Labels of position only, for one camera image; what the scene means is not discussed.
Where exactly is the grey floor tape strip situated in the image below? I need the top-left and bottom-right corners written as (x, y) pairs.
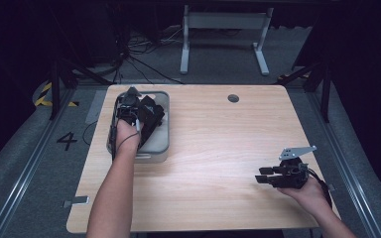
top-left (84, 89), bottom-right (108, 126)

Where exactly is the yellow black hazard tape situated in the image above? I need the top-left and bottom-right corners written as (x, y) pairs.
top-left (34, 81), bottom-right (80, 108)

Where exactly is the person's right hand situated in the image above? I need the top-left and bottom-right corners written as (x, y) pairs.
top-left (277, 177), bottom-right (329, 218)

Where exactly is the white metal desk frame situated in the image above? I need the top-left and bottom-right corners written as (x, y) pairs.
top-left (180, 4), bottom-right (275, 76)

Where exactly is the bundle of floor cables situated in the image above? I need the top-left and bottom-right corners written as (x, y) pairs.
top-left (112, 25), bottom-right (186, 85)

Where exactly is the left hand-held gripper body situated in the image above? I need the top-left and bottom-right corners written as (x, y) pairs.
top-left (115, 85), bottom-right (143, 126)

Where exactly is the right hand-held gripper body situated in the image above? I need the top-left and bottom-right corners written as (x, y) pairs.
top-left (276, 145), bottom-right (318, 190)

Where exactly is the thin grey cable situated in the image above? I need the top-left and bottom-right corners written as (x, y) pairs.
top-left (115, 131), bottom-right (141, 152)

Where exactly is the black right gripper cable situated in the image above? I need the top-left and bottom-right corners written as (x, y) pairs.
top-left (306, 166), bottom-right (333, 210)

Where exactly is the black metal stand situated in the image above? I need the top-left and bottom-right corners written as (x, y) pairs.
top-left (49, 59), bottom-right (114, 121)
top-left (277, 59), bottom-right (332, 124)

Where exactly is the person's left hand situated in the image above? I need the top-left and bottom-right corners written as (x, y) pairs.
top-left (114, 118), bottom-right (143, 157)

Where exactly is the grey plastic bin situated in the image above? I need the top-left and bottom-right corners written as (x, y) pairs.
top-left (106, 90), bottom-right (171, 164)

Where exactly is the black floor cable loop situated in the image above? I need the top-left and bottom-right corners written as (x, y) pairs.
top-left (81, 120), bottom-right (99, 147)

